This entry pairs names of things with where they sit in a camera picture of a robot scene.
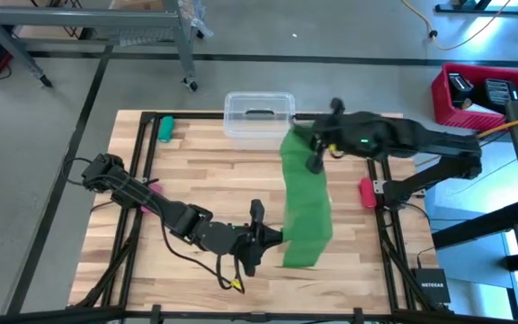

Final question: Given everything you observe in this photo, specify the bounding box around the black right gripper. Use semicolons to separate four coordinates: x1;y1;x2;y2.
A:
301;98;354;175

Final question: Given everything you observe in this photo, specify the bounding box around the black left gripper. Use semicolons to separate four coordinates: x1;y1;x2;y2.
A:
234;199;284;277

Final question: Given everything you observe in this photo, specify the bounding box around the green elastic bandage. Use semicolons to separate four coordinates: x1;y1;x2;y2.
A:
279;124;335;270

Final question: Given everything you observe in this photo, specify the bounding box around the pink bandage roll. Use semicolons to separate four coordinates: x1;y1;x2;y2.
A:
139;182;165;214

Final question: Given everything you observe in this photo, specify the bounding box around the teal bandage roll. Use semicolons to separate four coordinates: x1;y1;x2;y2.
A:
157;115;176;144

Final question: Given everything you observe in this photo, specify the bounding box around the clear plastic storage box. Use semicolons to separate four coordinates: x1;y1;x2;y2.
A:
222;91;297;151

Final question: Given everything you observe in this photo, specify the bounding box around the red plastic crate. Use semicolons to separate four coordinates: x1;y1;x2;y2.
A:
430;62;518;132

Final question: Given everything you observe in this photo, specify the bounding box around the black device in crate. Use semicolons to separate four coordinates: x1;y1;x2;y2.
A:
447;72;475;109
483;78;518;108

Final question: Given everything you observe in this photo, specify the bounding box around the clear plastic wrap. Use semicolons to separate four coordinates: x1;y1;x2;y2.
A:
177;0;215;40

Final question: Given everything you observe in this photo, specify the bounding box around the long black desk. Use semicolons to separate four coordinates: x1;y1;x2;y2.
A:
432;98;518;324

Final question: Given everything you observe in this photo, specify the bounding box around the cardboard box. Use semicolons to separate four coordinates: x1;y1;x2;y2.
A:
109;0;166;13

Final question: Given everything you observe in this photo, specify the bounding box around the grey metal table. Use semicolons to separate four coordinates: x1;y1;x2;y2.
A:
0;0;206;94

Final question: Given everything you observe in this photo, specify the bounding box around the right arm cable yellow tag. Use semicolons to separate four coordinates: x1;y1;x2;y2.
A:
327;142;346;160

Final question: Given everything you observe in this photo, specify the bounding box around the arm cable yellow tag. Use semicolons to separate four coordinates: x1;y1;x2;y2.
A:
159;220;246;293
327;142;346;160

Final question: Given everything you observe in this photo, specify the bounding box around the left arm cable yellow tag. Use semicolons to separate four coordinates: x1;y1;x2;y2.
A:
159;220;246;293

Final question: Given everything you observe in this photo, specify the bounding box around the black outer rig frame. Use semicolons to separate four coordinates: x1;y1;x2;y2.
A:
0;44;518;324

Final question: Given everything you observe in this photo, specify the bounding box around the black aluminium table frame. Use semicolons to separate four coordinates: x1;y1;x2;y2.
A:
67;110;451;316

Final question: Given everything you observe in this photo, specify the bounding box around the yellow floor extension cable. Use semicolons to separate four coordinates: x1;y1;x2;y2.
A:
401;0;512;52

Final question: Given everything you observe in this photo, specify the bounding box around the black Netgear network switch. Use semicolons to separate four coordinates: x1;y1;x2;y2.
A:
410;267;452;305

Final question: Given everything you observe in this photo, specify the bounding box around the yellow hanging cable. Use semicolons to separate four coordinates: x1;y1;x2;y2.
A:
477;111;518;139

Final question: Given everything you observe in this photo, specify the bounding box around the black floor stand frame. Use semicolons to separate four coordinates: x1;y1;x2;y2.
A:
434;0;518;69

